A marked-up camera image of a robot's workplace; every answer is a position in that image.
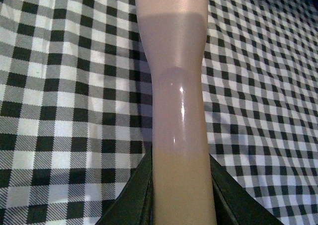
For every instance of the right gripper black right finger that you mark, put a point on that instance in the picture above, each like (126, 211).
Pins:
(233, 205)

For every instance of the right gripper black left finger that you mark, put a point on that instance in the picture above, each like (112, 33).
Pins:
(134, 204)

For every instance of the beige hand brush black bristles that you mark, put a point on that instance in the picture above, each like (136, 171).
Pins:
(173, 35)

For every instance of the black white gingham bed sheet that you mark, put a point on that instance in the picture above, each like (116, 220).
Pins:
(76, 105)

